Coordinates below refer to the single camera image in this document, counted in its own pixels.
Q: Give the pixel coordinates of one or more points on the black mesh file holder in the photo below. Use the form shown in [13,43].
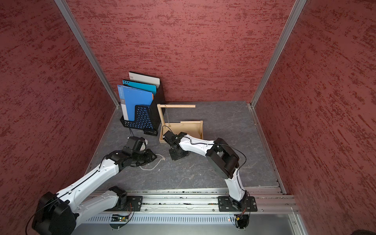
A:
[146,117]

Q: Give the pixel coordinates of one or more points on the blue folder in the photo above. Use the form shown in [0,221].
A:
[130,97]

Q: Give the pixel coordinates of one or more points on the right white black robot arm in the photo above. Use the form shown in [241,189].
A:
[219,154]

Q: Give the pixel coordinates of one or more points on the teal folder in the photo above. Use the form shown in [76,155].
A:
[140,86]

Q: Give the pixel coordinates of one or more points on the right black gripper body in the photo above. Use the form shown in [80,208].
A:
[176,154]

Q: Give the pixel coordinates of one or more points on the aluminium mounting rail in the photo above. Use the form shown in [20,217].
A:
[269,200]

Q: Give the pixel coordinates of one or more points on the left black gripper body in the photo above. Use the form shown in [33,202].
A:
[141,158]

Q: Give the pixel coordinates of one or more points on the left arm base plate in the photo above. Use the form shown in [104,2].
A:
[135,203]

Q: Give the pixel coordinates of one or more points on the left aluminium corner post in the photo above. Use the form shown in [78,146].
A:
[72,23]

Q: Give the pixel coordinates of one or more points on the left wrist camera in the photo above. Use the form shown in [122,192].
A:
[144,143]

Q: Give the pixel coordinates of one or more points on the aluminium corner post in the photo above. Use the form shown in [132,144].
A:
[72,23]
[287,30]

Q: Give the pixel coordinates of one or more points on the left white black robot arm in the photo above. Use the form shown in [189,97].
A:
[62,212]

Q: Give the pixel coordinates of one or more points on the wooden jewelry display stand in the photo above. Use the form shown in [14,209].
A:
[193,128]

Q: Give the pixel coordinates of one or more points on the white grey folder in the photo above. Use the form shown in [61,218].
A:
[137,77]

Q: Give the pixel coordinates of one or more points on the right aluminium corner post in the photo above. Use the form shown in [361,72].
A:
[287,30]

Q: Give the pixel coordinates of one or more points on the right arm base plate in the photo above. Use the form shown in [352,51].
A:
[246,204]

